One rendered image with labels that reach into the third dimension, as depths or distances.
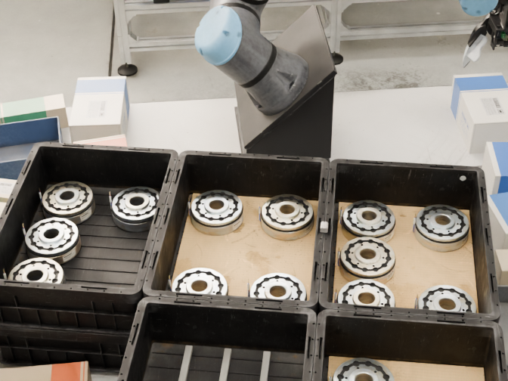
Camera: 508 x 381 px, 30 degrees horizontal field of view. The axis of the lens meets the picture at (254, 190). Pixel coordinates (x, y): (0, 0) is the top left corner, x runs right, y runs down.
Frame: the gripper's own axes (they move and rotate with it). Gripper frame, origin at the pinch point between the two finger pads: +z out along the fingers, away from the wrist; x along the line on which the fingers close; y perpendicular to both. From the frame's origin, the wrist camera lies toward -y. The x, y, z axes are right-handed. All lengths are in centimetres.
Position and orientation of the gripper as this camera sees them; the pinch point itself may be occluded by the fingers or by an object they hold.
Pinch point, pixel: (494, 64)
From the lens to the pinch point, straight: 228.9
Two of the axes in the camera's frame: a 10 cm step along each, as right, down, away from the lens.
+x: 10.0, -0.6, 0.4
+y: 0.7, 6.5, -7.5
